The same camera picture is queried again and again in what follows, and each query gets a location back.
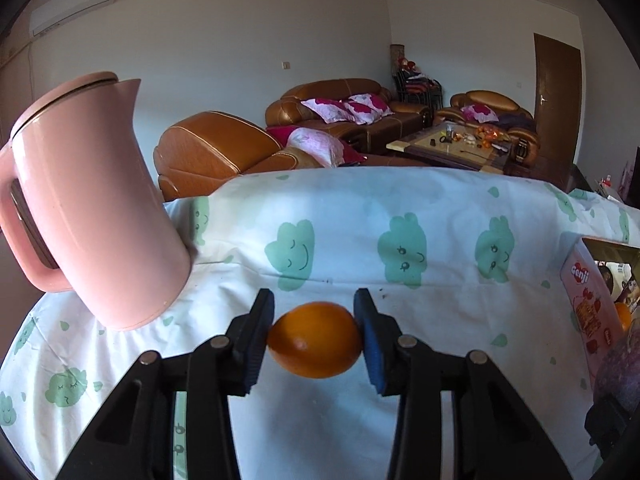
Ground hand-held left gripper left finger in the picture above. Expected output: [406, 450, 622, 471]
[55, 288, 276, 480]

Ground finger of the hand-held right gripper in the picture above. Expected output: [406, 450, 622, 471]
[584, 394, 635, 462]

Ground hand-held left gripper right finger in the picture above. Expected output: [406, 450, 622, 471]
[352, 287, 576, 480]

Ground purple passion fruit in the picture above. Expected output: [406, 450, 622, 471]
[591, 329, 640, 412]

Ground pink tin box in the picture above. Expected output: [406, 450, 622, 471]
[559, 236, 640, 396]

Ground cloud printed white tablecloth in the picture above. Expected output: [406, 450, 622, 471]
[0, 167, 640, 480]

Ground brown leather armchair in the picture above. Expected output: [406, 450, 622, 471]
[433, 90, 542, 162]
[153, 110, 323, 202]

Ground pale pink pillow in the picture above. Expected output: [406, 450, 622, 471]
[287, 127, 347, 169]

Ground wooden coffee table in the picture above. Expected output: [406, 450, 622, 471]
[385, 121, 517, 177]

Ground pink electric kettle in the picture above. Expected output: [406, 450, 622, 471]
[0, 72, 194, 332]

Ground pink flowered pillow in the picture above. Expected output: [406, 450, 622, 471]
[462, 103, 499, 122]
[299, 98, 352, 124]
[347, 93, 394, 125]

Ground brown leather three-seat sofa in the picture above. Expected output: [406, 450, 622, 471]
[264, 78, 432, 155]

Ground stacked dark chairs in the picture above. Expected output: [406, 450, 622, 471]
[394, 66, 444, 112]

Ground brown wooden door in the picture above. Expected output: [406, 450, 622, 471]
[532, 33, 584, 167]

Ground white air conditioner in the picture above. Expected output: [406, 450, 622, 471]
[29, 0, 116, 37]

